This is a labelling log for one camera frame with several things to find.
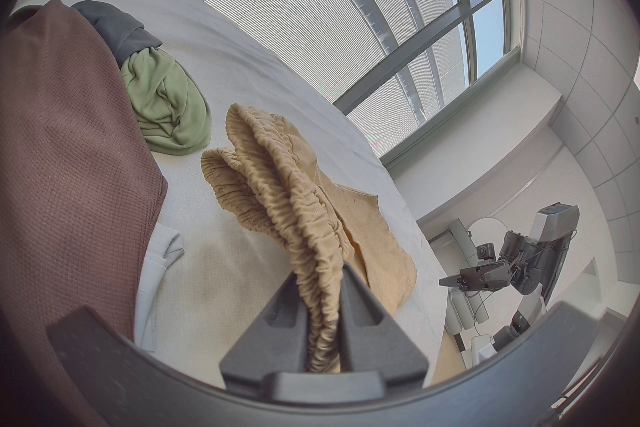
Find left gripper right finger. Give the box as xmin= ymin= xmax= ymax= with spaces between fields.
xmin=339 ymin=263 xmax=431 ymax=387

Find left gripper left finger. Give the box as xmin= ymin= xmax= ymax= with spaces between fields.
xmin=219 ymin=271 xmax=309 ymax=390

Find tan shorts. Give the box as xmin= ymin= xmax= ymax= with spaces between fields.
xmin=200 ymin=103 xmax=418 ymax=376

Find bed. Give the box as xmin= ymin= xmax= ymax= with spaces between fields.
xmin=7 ymin=0 xmax=468 ymax=391

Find white garment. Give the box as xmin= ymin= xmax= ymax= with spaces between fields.
xmin=133 ymin=223 xmax=187 ymax=352

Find green garment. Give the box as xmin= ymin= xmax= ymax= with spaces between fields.
xmin=119 ymin=47 xmax=213 ymax=156

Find brown garment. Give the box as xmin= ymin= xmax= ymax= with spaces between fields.
xmin=0 ymin=0 xmax=171 ymax=421

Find window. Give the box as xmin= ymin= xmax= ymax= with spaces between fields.
xmin=200 ymin=0 xmax=523 ymax=168

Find black garment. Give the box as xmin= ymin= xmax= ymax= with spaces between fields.
xmin=70 ymin=0 xmax=164 ymax=76

